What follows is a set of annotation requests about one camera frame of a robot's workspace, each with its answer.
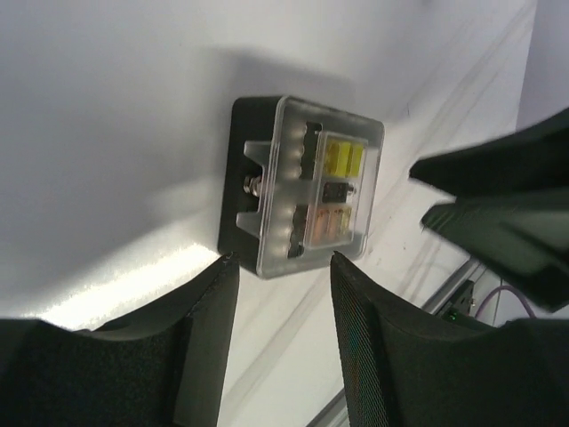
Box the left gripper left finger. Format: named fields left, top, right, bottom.
left=1, top=254, right=239, bottom=426

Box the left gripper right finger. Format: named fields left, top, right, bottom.
left=330, top=254, right=568, bottom=426

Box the yellow blade fuse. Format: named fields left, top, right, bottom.
left=337, top=206, right=352, bottom=236
left=325, top=141, right=351, bottom=177
left=348, top=144, right=365, bottom=178

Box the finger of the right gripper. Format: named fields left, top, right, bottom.
left=421, top=188, right=568, bottom=312
left=409, top=109, right=568, bottom=198

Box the clear fuse box cover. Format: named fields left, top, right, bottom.
left=236, top=95, right=386, bottom=279

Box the black fuse box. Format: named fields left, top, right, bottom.
left=217, top=94, right=386, bottom=279

